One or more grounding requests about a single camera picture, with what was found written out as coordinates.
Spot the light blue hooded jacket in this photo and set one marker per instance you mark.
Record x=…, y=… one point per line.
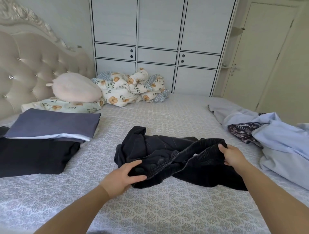
x=285, y=144

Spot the person's right hand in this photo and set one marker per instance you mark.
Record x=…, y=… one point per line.
x=234, y=156

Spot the white door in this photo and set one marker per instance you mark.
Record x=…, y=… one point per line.
x=260, y=53

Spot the white wardrobe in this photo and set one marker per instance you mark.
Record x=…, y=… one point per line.
x=159, y=29

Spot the bed with grey patterned sheet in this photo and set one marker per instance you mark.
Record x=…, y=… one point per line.
x=159, y=111

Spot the white printed t-shirt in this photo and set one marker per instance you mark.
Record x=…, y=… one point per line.
x=72, y=137

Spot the black shorts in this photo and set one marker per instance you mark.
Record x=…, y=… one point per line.
x=34, y=156

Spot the floral pillow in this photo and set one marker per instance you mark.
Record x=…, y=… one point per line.
x=62, y=105

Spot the person's right forearm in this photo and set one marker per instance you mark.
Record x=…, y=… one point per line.
x=275, y=197

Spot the pink plush pillow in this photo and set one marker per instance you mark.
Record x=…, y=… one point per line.
x=75, y=87

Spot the floral bunched quilt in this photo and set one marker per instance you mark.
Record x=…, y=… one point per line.
x=161, y=91

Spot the dark purple patterned garment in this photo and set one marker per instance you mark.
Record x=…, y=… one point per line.
x=244, y=132

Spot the beige tufted headboard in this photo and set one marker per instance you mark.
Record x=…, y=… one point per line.
x=29, y=67

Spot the grey printed t-shirt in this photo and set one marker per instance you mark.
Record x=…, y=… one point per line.
x=53, y=123

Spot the person's left forearm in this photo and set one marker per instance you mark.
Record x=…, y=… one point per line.
x=72, y=212

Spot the person's left hand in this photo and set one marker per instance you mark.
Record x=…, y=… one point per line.
x=120, y=179

